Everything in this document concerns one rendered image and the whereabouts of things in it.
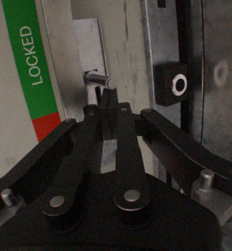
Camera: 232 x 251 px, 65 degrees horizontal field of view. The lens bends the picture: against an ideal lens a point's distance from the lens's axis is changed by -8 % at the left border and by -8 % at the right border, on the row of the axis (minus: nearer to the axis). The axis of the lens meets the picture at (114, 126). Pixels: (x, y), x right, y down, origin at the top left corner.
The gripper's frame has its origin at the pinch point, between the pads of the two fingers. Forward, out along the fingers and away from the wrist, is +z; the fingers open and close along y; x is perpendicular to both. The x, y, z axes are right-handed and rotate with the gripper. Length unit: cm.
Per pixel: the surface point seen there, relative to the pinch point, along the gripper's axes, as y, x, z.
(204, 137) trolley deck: 14.9, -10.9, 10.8
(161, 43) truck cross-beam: 7.9, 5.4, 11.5
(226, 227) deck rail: 18.6, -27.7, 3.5
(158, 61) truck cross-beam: 7.3, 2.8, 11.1
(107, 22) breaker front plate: 0.6, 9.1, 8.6
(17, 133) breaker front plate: -11.7, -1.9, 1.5
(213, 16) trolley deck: 15.5, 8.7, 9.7
